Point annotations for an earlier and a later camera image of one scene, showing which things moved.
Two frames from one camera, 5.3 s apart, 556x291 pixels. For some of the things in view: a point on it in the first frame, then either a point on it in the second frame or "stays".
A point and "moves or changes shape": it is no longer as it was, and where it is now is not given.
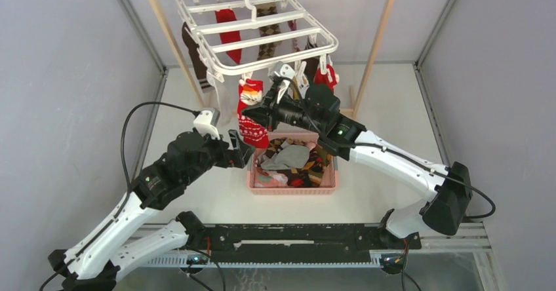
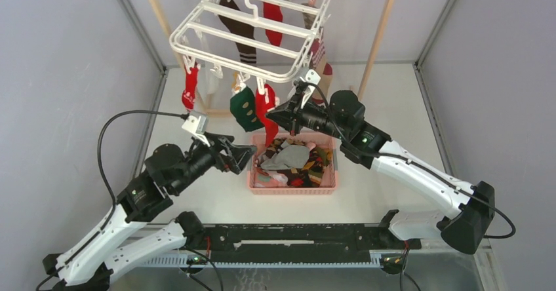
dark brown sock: (193, 44) → (247, 54)
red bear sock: (227, 15) → (273, 11)
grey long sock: (297, 156) stays
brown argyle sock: (269, 51) → (309, 18)
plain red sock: (328, 79) moves or changes shape
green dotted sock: (303, 84) moves or changes shape
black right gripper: (268, 114) stays
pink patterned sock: (261, 180) stays
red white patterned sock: (254, 134) → (188, 94)
